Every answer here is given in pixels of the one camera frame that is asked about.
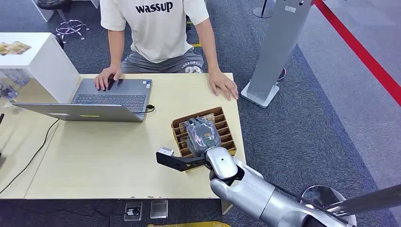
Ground black stool chrome base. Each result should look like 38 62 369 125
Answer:
35 0 90 44

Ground person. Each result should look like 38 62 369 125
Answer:
94 0 240 102

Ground yellow strip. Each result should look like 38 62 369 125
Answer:
147 221 232 227

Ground round grey stand base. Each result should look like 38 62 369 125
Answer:
252 0 277 19

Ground floor socket box with plug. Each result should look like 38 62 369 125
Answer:
123 201 144 222

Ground red floor tape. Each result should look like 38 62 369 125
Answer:
313 0 401 107

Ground grey standing pillar kiosk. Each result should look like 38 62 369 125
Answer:
240 0 314 109

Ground round silver floor base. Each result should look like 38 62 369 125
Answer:
300 184 358 227

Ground gold cards on cabinet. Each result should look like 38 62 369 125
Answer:
0 41 32 57

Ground black laptop usb cable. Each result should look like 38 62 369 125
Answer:
132 104 156 115

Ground grey laptop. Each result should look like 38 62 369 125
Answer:
12 78 153 123

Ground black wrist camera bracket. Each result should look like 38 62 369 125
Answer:
156 151 208 173

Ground yellow floor tape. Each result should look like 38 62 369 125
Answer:
186 20 203 48

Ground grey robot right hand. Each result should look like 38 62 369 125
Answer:
183 117 222 158

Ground dark grey pole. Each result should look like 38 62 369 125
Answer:
322 183 401 218

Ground person's right hand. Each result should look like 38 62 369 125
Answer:
94 65 123 92

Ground closed floor socket box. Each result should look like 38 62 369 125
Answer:
149 199 169 219

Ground brown slotted card holder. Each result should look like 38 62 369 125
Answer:
171 106 238 172

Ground person's left hand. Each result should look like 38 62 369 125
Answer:
207 71 240 102

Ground white cabinet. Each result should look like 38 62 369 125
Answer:
0 32 81 105

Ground long black cable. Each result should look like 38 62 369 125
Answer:
0 118 61 195

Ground clear acrylic boxes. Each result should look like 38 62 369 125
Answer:
0 68 31 102

